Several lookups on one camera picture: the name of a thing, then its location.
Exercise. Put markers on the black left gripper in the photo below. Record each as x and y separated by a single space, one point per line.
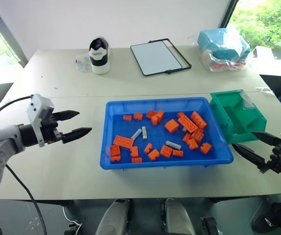
51 132

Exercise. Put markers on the green plastic bin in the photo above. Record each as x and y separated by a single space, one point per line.
241 122

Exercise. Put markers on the small orange building block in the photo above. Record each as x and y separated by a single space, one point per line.
186 137
153 154
177 153
138 116
114 150
134 151
151 114
205 148
155 120
127 117
193 144
136 160
148 148
180 114
160 115

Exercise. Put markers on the flat orange building plate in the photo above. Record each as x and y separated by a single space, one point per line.
123 141

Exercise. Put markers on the clear plastic container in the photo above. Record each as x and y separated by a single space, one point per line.
82 63

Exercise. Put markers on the orange plastic building brick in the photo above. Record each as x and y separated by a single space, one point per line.
166 150
198 135

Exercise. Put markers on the black and white sneaker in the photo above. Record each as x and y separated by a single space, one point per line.
100 58

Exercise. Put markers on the black shoe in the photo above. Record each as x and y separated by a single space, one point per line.
277 218

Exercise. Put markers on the long flat orange plate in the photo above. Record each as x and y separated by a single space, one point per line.
187 124

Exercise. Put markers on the blue plastic tray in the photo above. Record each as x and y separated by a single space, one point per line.
160 162

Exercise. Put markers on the grey rounded robot leg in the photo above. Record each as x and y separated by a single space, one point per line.
178 218
113 218

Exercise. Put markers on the plastic bag with teal cloth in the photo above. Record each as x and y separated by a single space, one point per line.
222 49

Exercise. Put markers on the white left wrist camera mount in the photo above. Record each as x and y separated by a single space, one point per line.
39 107

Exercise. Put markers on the white board with black frame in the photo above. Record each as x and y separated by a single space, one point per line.
155 57

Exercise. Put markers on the dark window frame post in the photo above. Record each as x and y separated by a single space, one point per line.
228 13
6 31

